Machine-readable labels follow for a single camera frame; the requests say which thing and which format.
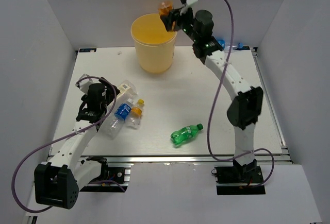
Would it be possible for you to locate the clear bottle beige label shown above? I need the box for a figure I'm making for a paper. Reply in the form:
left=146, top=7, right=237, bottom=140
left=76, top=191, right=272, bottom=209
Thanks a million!
left=114, top=80, right=138, bottom=108

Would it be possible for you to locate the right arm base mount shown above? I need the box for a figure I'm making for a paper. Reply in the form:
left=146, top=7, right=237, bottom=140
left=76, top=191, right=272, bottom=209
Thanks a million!
left=211, top=166, right=266, bottom=196

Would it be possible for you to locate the clear bottle blue label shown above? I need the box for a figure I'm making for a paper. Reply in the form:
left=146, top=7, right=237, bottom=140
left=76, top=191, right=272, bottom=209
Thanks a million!
left=100, top=98, right=133, bottom=139

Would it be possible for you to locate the black logo sticker right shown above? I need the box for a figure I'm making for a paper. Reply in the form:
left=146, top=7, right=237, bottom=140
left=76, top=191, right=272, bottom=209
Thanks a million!
left=236, top=46, right=250, bottom=50

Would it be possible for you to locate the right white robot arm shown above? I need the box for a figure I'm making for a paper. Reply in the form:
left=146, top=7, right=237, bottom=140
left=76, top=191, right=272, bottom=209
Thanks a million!
left=158, top=6, right=263, bottom=182

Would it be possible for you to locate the orange juice bottle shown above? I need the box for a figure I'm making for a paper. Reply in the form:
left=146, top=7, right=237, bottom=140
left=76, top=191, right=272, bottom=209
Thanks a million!
left=158, top=0, right=174, bottom=18

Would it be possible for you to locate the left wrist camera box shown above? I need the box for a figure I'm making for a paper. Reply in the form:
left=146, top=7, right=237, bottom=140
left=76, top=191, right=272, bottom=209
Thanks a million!
left=75, top=74, right=94, bottom=95

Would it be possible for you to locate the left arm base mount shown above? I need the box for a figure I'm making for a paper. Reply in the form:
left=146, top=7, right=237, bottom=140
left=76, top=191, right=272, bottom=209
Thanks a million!
left=78, top=156, right=129, bottom=193

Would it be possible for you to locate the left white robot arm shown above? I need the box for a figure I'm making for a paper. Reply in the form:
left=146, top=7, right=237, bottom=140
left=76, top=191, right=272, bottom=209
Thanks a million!
left=34, top=76, right=120, bottom=209

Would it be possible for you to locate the blue capped water bottle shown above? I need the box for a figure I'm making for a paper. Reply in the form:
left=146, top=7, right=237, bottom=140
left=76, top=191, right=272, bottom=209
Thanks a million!
left=217, top=39, right=243, bottom=53

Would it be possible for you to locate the black logo sticker left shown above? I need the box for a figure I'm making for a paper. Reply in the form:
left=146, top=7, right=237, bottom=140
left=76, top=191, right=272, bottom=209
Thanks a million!
left=78, top=48, right=96, bottom=53

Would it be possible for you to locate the black logo sticker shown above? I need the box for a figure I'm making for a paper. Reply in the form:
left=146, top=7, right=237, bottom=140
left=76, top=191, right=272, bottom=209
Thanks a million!
left=236, top=46, right=250, bottom=50
left=78, top=48, right=96, bottom=53

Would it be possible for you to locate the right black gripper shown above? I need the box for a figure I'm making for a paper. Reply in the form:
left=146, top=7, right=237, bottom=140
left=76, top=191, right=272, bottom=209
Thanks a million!
left=160, top=5, right=199, bottom=43

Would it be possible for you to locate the yellow plastic bin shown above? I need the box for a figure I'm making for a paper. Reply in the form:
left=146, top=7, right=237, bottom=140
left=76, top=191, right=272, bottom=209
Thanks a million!
left=130, top=13, right=177, bottom=74

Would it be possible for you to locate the clear bottle yellow cap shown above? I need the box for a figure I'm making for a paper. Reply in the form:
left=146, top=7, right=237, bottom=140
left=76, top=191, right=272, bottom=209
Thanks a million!
left=126, top=99, right=144, bottom=129

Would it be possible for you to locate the green soda bottle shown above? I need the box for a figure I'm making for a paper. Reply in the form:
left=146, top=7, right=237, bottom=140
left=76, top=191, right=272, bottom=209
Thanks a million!
left=170, top=124, right=204, bottom=147

